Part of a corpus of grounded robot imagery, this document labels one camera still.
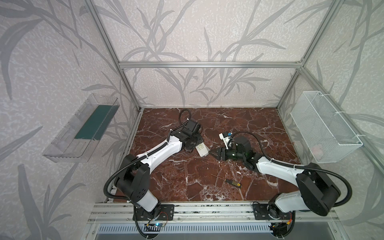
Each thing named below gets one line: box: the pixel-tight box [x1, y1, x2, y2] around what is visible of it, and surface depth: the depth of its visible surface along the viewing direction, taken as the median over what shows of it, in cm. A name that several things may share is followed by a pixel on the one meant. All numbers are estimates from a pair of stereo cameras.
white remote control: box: [195, 142, 211, 157], surface depth 86 cm
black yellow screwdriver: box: [210, 173, 243, 189], surface depth 82 cm
